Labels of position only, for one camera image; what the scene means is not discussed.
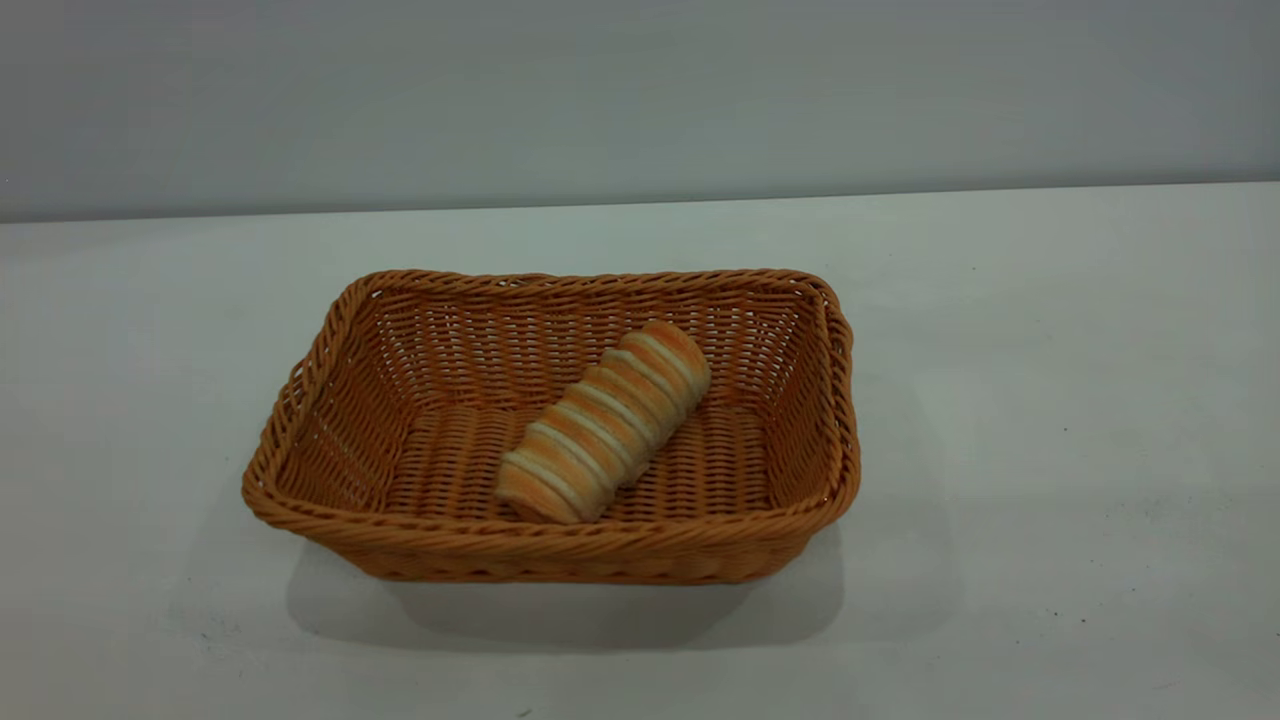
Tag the striped long bread roll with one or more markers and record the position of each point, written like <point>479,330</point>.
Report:
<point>610,420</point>

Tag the orange woven wicker basket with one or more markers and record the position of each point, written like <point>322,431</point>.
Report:
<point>450,460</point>

